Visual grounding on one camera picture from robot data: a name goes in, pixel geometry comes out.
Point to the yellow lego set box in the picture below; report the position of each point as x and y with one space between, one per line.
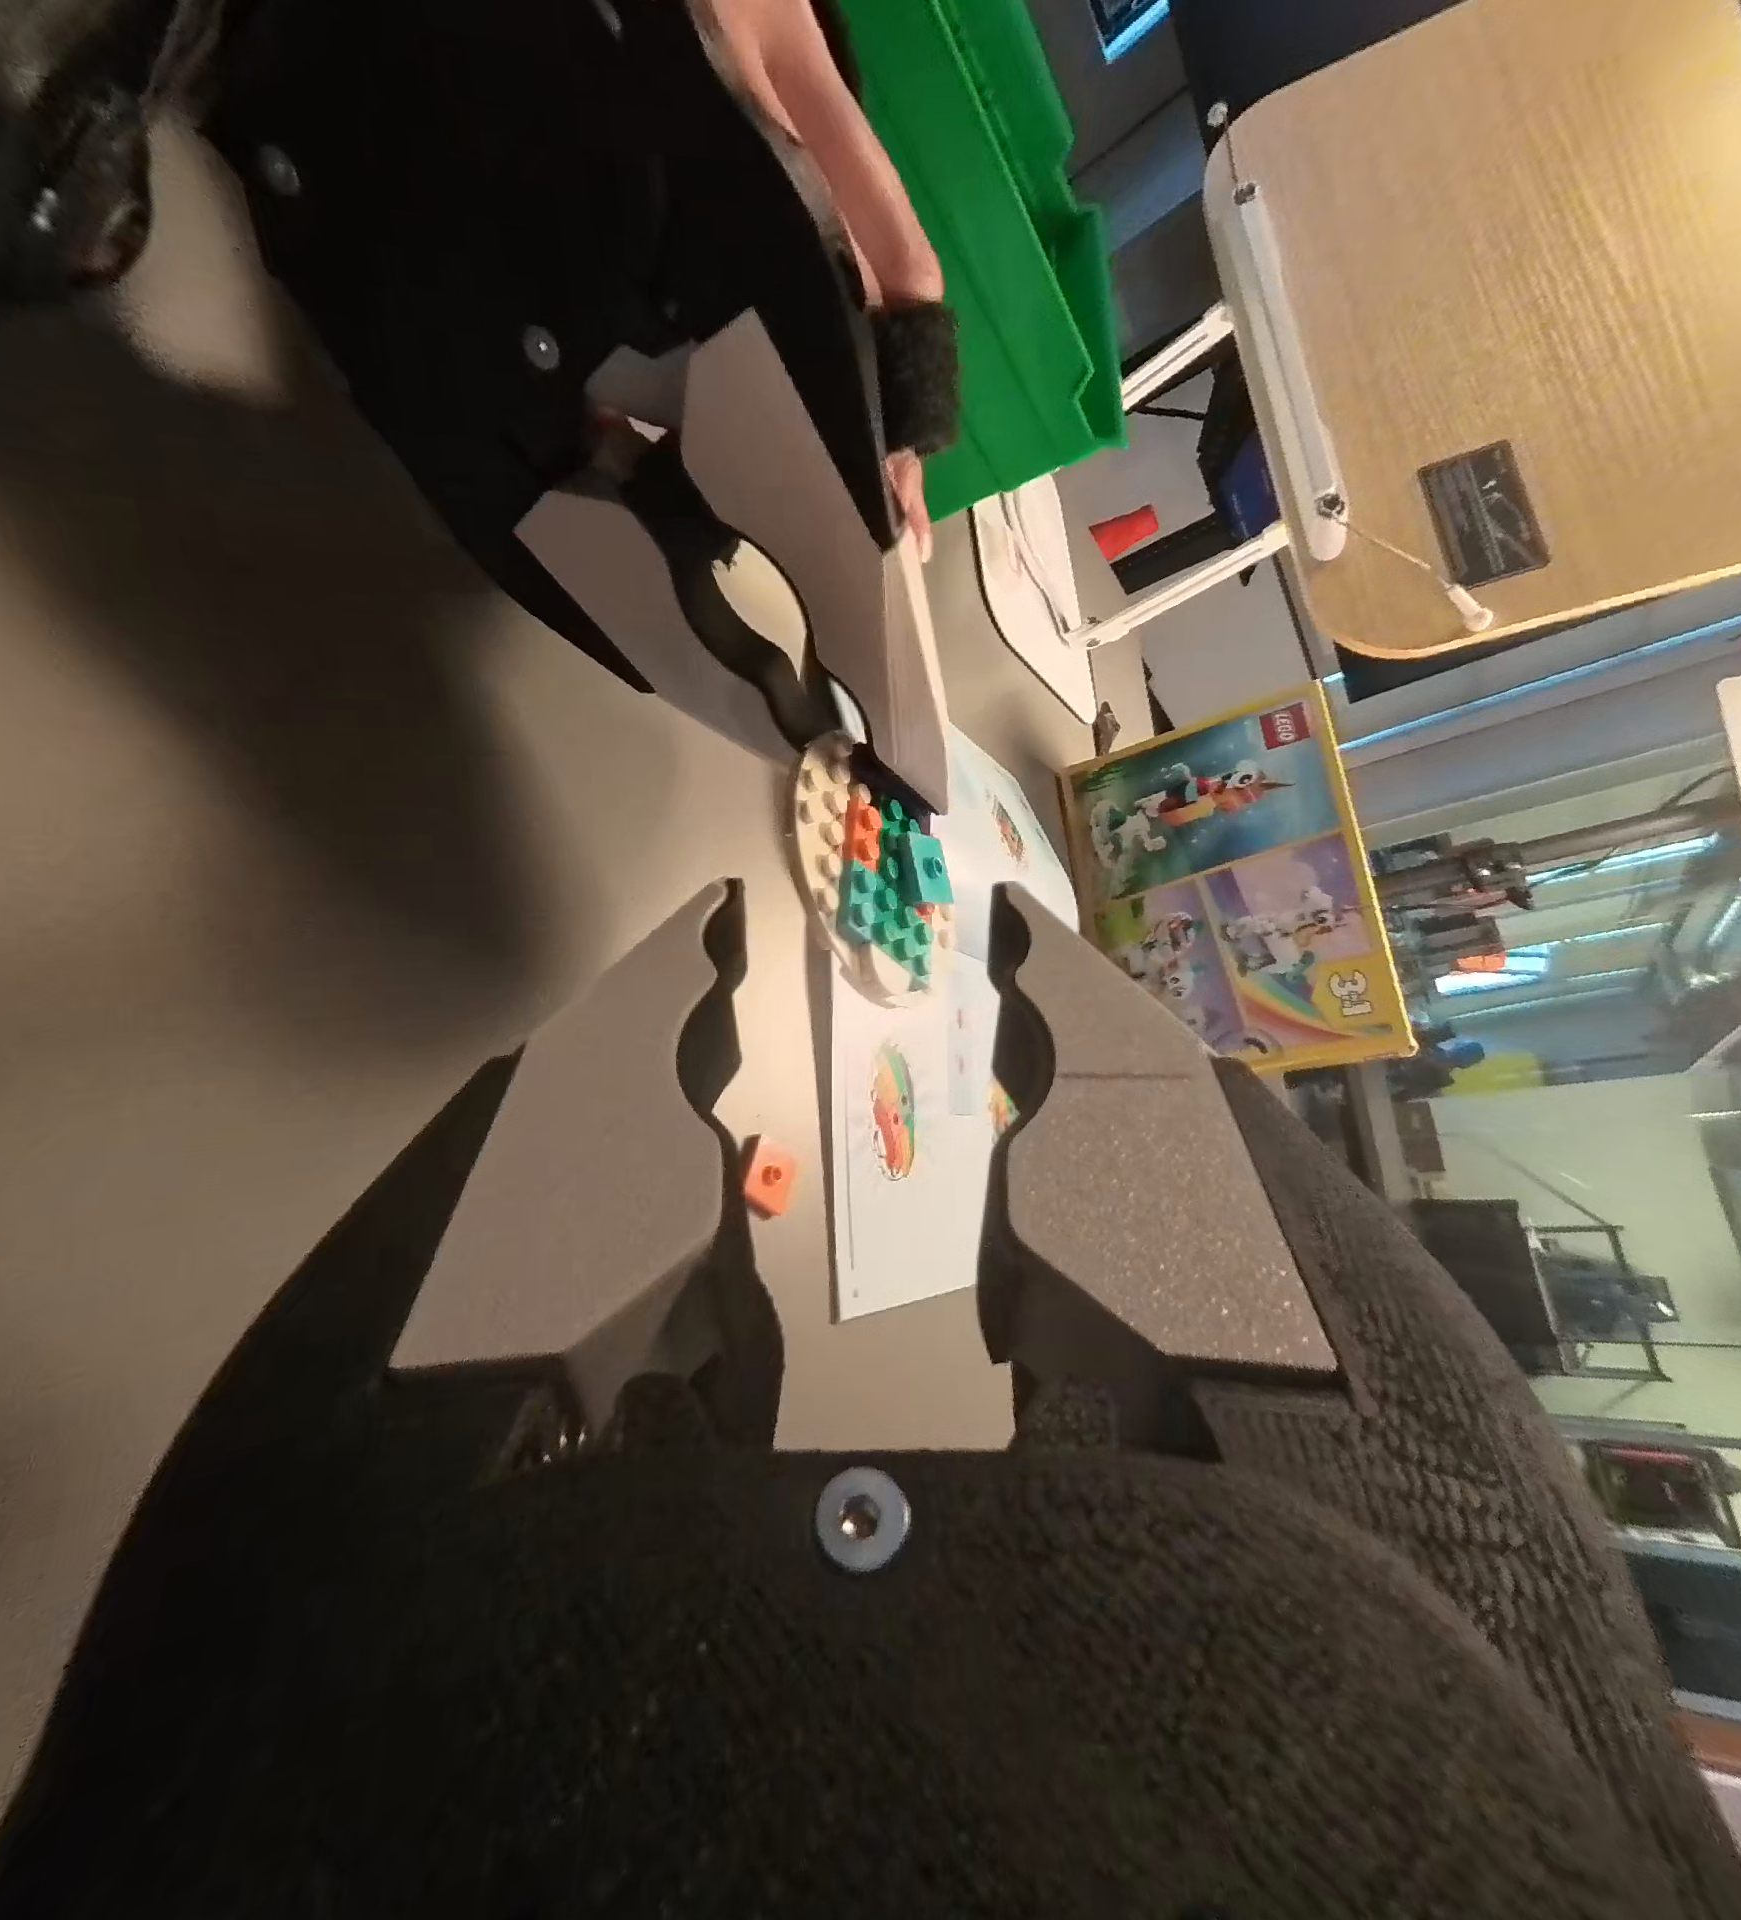
1229 885

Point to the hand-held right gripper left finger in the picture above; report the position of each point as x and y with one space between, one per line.
587 1184

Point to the wooden chair with white frame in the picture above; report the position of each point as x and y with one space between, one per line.
1530 300

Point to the lego instruction booklet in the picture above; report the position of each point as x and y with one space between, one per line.
902 1215

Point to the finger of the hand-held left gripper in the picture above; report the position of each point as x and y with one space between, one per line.
794 495
630 601

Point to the round white lego plate assembly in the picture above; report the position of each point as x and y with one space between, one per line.
877 885

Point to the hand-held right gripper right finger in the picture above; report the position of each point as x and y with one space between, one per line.
1156 1201

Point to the blue panel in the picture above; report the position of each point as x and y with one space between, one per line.
1238 466

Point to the red cup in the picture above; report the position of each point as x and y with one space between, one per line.
1125 532

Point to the orange lego brick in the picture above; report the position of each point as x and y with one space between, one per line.
770 1179

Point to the green plastic bin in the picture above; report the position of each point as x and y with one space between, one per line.
1006 225

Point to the person's left hand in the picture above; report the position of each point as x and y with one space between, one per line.
841 150

